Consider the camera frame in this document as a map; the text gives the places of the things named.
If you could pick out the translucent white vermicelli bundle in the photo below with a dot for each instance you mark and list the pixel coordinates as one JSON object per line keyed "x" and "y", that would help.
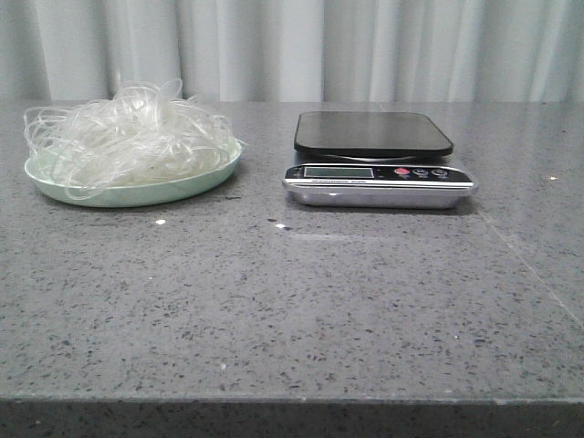
{"x": 144, "y": 134}

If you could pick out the black silver kitchen scale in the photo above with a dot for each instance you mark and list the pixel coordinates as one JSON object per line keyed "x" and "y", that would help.
{"x": 374, "y": 159}

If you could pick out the white pleated curtain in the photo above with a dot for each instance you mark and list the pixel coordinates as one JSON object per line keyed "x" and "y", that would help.
{"x": 354, "y": 51}

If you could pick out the light green round plate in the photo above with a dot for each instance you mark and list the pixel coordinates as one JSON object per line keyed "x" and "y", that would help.
{"x": 137, "y": 195}

